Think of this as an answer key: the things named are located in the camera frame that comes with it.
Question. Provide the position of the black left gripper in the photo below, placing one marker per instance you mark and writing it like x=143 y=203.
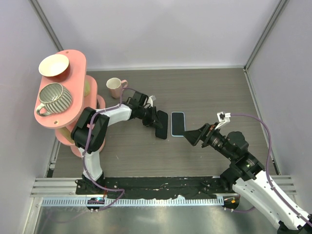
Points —
x=153 y=117

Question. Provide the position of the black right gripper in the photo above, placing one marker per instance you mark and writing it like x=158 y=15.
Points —
x=194 y=136

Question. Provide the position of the black phone case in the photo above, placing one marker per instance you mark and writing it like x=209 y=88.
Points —
x=163 y=131

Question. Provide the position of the blue smartphone black screen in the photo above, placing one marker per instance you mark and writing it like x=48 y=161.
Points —
x=178 y=123

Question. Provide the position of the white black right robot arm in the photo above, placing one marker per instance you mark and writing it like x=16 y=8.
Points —
x=248 y=177

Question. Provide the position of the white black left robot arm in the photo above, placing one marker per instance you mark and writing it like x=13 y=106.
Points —
x=90 y=130

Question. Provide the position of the pink mug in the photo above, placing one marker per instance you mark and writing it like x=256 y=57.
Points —
x=115 y=86

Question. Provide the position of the grey striped mug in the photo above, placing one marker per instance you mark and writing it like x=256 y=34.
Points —
x=54 y=99

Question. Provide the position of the white bowl red outside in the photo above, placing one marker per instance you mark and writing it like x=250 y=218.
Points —
x=55 y=67

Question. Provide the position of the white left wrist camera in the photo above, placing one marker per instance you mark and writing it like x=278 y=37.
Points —
x=150 y=101

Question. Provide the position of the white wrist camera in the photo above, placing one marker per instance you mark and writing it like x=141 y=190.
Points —
x=223 y=119
x=150 y=101

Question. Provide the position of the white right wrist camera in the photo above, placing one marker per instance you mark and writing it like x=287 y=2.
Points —
x=223 y=119

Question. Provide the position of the aluminium frame rail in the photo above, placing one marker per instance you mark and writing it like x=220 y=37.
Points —
x=62 y=192

